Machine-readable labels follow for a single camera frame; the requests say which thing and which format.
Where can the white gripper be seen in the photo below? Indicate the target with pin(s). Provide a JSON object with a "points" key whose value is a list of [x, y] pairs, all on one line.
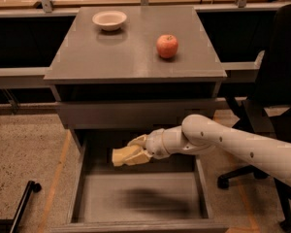
{"points": [[155, 144]]}

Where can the yellow sponge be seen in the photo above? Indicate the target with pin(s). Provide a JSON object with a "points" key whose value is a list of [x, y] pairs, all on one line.
{"points": [[120, 155]]}

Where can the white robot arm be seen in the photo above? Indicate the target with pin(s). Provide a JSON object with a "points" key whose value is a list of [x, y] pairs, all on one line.
{"points": [[198, 134]]}

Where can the closed grey top drawer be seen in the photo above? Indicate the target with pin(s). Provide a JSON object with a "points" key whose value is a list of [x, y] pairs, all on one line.
{"points": [[131, 114]]}

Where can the open grey middle drawer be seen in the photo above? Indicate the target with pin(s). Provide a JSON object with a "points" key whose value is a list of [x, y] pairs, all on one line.
{"points": [[162, 196]]}

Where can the grey drawer cabinet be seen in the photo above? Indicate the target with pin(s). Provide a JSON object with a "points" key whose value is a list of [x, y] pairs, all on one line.
{"points": [[97, 66]]}

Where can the red apple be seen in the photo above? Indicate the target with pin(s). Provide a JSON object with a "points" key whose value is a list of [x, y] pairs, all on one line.
{"points": [[167, 46]]}

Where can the white bowl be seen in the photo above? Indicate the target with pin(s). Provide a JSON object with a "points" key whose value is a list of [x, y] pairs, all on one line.
{"points": [[109, 20]]}

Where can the black office chair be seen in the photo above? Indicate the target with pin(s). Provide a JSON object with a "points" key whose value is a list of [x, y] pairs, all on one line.
{"points": [[266, 112]]}

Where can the black stand with wheel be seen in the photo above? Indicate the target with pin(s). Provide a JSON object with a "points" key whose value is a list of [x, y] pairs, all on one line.
{"points": [[11, 225]]}

